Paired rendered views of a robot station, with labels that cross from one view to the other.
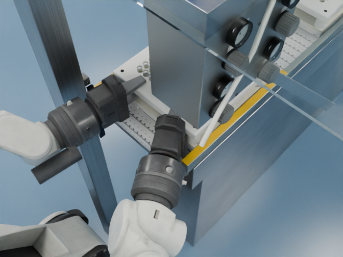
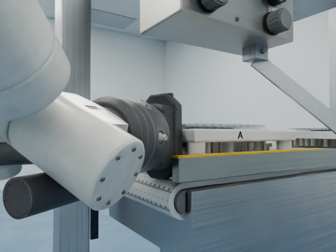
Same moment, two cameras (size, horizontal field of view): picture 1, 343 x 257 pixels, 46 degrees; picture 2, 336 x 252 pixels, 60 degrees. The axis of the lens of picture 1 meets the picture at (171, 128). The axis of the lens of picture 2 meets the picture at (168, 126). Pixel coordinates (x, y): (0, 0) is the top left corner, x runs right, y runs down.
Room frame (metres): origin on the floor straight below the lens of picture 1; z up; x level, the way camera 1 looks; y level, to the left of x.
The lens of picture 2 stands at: (0.02, -0.10, 0.90)
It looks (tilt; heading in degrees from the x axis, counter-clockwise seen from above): 1 degrees up; 12
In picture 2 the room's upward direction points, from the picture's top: straight up
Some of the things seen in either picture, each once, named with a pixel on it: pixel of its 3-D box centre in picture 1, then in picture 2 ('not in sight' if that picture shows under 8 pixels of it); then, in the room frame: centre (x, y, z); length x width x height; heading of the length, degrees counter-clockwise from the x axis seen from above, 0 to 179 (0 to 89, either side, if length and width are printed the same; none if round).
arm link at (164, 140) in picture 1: (166, 158); (147, 136); (0.38, 0.01, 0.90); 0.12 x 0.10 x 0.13; 168
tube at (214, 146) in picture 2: not in sight; (214, 145); (0.51, -0.07, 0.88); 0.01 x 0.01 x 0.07
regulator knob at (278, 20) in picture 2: not in sight; (278, 18); (0.45, -0.16, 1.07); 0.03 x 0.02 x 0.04; 136
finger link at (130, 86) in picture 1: (131, 84); not in sight; (0.55, 0.08, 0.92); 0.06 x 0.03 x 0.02; 128
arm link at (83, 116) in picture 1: (95, 109); not in sight; (0.50, 0.16, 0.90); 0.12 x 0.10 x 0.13; 128
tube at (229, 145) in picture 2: not in sight; (229, 145); (0.54, -0.09, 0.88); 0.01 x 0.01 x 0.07
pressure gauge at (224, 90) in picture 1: (224, 87); not in sight; (0.37, -0.08, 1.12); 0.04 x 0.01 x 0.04; 136
